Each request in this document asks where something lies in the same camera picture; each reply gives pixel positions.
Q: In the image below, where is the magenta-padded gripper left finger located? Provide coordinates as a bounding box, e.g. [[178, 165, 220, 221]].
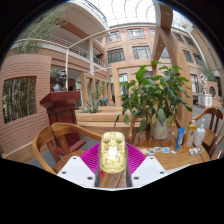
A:
[[56, 143, 102, 188]]

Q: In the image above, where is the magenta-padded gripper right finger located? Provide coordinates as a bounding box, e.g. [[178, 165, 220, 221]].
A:
[[125, 143, 168, 188]]

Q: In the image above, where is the yellow computer mouse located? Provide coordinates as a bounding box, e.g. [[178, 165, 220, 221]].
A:
[[99, 131, 128, 175]]

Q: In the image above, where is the round-backed wooden armchair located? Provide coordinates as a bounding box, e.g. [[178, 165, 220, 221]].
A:
[[193, 107, 224, 158], [126, 116, 148, 146], [32, 122, 103, 175]]

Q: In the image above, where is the blue squeeze tube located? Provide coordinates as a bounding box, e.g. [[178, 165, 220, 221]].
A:
[[175, 127, 186, 152]]

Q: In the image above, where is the small clear plastic bag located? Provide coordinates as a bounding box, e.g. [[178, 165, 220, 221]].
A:
[[188, 147, 201, 157]]

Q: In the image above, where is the yellow dish soap bottle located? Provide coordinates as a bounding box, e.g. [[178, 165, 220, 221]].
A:
[[184, 118, 198, 149]]

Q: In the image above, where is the wooden planter box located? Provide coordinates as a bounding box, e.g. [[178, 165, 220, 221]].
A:
[[75, 105, 134, 135]]

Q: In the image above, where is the white pump bottle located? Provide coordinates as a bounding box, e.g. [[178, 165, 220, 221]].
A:
[[193, 118, 206, 148]]

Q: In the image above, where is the spiky green agave plant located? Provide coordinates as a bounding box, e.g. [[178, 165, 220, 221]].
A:
[[79, 98, 102, 115]]

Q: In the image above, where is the green plant in white pot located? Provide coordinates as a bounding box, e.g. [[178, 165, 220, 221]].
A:
[[114, 60, 194, 140]]

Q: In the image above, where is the dark bust statue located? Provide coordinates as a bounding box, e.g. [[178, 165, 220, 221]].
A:
[[51, 69, 69, 93]]

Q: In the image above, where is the dark red wooden pedestal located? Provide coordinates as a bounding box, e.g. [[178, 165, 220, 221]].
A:
[[39, 90, 87, 156]]

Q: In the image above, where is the white sculpture on pedestal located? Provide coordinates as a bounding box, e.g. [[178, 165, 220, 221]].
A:
[[198, 73, 214, 110]]

